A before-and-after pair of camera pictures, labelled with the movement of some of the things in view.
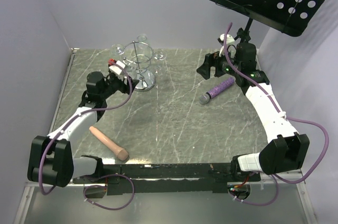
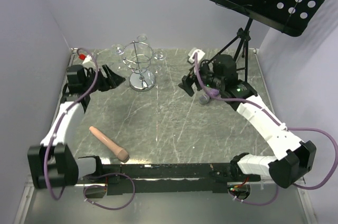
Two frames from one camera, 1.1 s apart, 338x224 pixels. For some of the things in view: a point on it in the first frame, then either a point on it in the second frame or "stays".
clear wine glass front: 131,70 to 158,70
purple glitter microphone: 205,98 stays
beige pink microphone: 121,154 stays
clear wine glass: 118,49 stays
